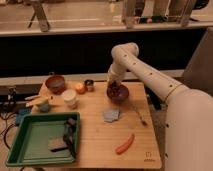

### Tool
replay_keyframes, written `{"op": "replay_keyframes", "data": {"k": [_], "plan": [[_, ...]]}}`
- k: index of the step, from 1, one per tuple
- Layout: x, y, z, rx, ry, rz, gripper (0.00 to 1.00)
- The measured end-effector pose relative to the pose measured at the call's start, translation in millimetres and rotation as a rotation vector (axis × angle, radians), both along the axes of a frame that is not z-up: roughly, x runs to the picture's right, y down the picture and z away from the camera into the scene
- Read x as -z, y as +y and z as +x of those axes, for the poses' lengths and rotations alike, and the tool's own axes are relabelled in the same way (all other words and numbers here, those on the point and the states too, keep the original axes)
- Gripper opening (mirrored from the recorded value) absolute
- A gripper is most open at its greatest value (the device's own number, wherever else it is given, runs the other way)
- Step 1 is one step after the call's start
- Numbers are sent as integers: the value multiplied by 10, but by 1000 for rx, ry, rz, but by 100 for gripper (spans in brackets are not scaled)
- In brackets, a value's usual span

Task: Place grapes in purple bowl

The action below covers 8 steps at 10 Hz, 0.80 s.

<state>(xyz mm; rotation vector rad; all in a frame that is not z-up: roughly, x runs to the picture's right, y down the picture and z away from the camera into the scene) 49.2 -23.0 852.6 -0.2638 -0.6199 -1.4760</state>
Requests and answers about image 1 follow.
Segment small metal cup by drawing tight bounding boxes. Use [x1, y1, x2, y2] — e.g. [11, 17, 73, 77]
[84, 79, 94, 92]

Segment black dish brush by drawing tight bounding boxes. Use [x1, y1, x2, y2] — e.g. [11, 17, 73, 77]
[50, 117, 78, 159]

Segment orange sausage toy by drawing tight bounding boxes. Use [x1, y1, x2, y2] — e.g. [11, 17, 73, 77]
[115, 134, 135, 155]

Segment orange fruit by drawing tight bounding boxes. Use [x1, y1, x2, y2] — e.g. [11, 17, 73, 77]
[75, 83, 86, 94]

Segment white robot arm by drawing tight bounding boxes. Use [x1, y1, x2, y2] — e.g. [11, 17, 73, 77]
[108, 43, 213, 171]

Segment purple bowl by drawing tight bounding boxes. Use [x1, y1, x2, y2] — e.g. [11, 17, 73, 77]
[107, 85, 129, 104]

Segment blue box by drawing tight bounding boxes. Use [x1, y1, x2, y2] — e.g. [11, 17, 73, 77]
[15, 108, 31, 126]

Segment black cables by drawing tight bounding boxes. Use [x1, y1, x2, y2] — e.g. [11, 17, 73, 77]
[0, 87, 18, 151]

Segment wooden utensil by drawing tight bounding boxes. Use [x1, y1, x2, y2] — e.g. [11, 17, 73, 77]
[25, 95, 52, 107]

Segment white paper cup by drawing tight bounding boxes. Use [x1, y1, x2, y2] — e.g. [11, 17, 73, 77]
[61, 89, 77, 109]

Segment green plastic tray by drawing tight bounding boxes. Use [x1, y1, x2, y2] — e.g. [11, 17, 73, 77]
[6, 112, 80, 167]

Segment brown ceramic bowl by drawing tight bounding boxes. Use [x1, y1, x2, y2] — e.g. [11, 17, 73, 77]
[45, 75, 66, 94]

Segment blue cup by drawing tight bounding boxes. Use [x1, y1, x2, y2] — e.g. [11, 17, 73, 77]
[38, 101, 50, 113]

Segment blue grey cloth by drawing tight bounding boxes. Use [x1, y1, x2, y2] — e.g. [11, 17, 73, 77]
[103, 109, 120, 122]

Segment grey sponge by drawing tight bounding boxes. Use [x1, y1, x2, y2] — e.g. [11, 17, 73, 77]
[48, 138, 67, 151]

